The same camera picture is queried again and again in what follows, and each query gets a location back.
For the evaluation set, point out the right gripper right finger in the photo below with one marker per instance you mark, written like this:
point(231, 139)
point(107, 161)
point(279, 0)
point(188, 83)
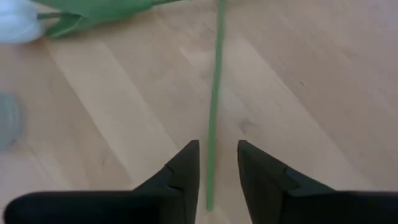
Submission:
point(280, 202)

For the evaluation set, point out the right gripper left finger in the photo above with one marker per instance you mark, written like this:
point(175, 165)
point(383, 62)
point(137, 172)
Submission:
point(155, 205)

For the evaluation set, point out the bare green flower stem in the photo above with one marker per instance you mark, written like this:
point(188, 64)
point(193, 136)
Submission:
point(216, 93)

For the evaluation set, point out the white artificial tulip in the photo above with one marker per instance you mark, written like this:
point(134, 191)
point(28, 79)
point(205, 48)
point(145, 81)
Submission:
point(102, 11)

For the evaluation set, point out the clear cut glass vase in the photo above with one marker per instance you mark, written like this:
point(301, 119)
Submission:
point(9, 121)

